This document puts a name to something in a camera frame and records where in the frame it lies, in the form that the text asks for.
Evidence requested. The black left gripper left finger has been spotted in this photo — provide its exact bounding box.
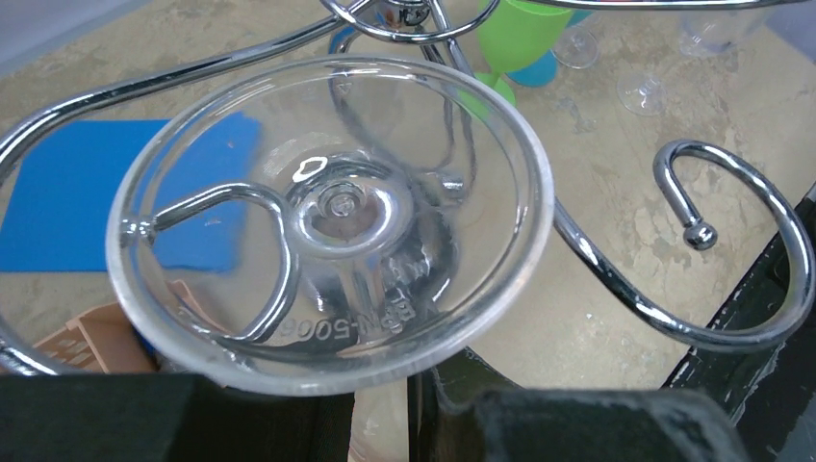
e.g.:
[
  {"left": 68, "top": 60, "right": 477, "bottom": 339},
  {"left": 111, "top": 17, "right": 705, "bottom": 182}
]
[{"left": 1, "top": 373, "right": 354, "bottom": 461}]

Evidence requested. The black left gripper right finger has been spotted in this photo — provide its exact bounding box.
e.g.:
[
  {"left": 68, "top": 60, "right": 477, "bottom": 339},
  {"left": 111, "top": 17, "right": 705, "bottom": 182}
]
[{"left": 407, "top": 348, "right": 750, "bottom": 461}]

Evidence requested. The clear wine glass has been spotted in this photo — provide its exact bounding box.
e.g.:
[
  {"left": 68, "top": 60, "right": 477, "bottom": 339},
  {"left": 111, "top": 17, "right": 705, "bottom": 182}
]
[
  {"left": 551, "top": 26, "right": 599, "bottom": 69},
  {"left": 616, "top": 73, "right": 666, "bottom": 116},
  {"left": 106, "top": 54, "right": 554, "bottom": 396}
]

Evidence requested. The blue plastic wine glass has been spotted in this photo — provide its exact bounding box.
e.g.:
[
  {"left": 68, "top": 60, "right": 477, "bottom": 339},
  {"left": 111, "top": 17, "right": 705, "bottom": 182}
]
[{"left": 507, "top": 11, "right": 593, "bottom": 88}]

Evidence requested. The green plastic wine glass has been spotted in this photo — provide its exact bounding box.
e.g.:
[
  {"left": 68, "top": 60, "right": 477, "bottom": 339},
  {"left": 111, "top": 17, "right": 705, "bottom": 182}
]
[{"left": 472, "top": 1, "right": 574, "bottom": 106}]

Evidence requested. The chrome wine glass rack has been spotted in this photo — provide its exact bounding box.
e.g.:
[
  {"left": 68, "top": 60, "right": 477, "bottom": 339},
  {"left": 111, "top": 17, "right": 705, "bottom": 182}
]
[{"left": 1, "top": 1, "right": 815, "bottom": 353}]

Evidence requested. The orange plastic desk organizer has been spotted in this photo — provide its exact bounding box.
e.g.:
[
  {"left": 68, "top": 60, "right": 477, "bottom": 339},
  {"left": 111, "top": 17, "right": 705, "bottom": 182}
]
[{"left": 35, "top": 302, "right": 190, "bottom": 374}]

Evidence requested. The blue square mat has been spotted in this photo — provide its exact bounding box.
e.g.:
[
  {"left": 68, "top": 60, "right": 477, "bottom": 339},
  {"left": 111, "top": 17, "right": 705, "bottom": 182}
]
[{"left": 1, "top": 114, "right": 262, "bottom": 272}]

